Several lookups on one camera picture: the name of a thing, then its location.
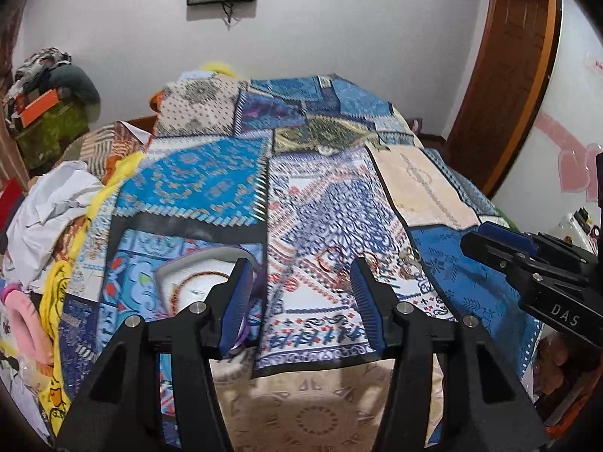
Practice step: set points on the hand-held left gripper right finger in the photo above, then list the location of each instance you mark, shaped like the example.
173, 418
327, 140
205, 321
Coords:
369, 302

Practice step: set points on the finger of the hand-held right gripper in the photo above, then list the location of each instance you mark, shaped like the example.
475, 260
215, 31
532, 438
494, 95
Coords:
509, 238
490, 254

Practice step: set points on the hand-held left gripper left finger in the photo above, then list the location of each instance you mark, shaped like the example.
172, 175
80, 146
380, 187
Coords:
237, 302

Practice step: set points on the gold bangle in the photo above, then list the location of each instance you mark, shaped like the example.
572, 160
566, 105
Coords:
373, 263

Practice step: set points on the white jewelry tray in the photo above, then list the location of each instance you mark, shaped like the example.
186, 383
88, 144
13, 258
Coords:
202, 263

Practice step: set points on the red bangle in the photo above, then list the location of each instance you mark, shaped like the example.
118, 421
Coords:
331, 259

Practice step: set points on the person's right hand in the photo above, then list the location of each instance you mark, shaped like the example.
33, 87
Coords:
558, 362

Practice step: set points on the white appliance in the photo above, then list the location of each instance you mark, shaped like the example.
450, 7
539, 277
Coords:
577, 230

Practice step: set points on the beige patterned bedsheet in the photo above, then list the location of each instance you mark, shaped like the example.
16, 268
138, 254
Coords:
306, 409

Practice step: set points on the blue patchwork printed cloth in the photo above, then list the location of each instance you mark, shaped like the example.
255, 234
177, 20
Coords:
306, 188

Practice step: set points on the brown wooden door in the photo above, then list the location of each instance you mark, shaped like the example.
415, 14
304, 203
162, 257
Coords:
509, 70

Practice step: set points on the yellow cartoon blanket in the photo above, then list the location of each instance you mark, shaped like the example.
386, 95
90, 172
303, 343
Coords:
61, 320

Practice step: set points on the white crumpled cloth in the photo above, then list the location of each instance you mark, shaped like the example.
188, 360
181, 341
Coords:
52, 207

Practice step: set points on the pink plush slipper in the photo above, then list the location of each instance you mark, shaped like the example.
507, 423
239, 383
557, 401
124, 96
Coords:
28, 325

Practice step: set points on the green printed bag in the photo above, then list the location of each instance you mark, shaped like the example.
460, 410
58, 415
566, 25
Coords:
52, 129

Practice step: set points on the orange box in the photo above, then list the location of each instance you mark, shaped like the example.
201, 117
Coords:
40, 107

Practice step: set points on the pile of clothes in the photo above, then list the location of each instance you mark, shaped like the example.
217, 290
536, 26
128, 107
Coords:
42, 73

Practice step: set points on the pink wall sticker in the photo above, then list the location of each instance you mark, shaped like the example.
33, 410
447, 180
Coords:
570, 150

